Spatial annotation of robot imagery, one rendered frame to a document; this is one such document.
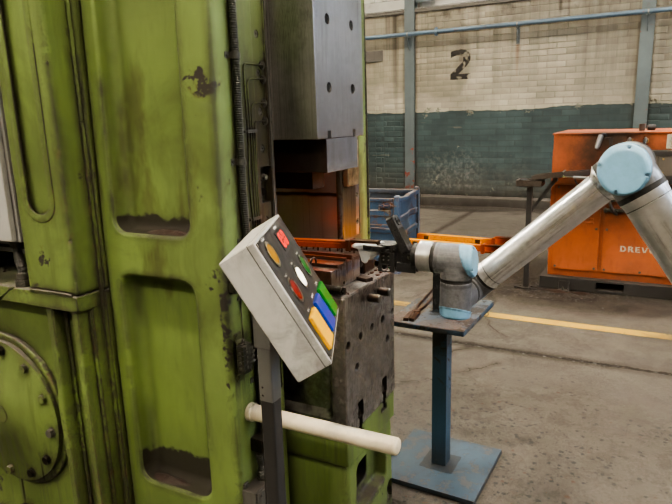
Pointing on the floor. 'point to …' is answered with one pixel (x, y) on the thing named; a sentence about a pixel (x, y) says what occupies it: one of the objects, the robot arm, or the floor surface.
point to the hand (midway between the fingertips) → (356, 243)
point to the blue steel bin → (382, 206)
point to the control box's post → (272, 424)
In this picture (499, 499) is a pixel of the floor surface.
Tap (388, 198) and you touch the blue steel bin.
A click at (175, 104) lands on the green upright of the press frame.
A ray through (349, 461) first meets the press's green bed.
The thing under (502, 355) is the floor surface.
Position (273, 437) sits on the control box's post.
